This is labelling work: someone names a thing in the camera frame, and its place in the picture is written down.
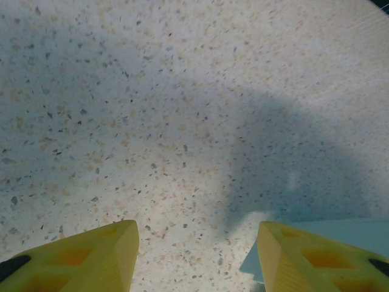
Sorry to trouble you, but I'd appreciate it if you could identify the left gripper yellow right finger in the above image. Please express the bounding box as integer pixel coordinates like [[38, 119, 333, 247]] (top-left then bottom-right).
[[256, 221, 389, 292]]

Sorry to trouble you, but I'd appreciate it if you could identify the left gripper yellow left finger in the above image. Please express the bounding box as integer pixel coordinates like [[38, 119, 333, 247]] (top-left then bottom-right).
[[0, 219, 140, 292]]

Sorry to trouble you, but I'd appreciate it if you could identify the light blue paper box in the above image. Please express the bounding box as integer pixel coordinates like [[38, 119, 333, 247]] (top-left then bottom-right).
[[239, 217, 389, 285]]

